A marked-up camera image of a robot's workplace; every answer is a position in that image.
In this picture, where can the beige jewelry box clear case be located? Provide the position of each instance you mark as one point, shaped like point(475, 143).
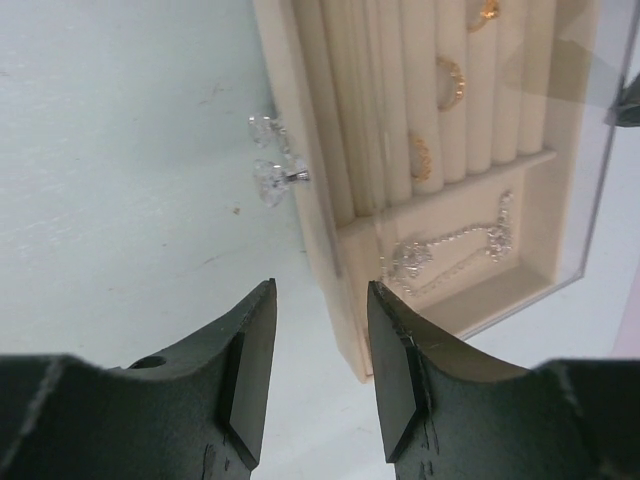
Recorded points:
point(450, 175)

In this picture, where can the clear crystal drawer knob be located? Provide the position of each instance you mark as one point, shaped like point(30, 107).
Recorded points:
point(273, 181)

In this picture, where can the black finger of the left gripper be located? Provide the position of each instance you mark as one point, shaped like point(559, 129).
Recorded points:
point(624, 112)

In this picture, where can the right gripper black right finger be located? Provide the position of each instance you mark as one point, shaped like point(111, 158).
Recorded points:
point(439, 399)

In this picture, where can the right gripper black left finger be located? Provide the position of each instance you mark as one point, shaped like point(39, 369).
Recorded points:
point(209, 391)

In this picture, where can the clear crystal box knob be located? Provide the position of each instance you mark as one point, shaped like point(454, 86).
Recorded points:
point(265, 130)

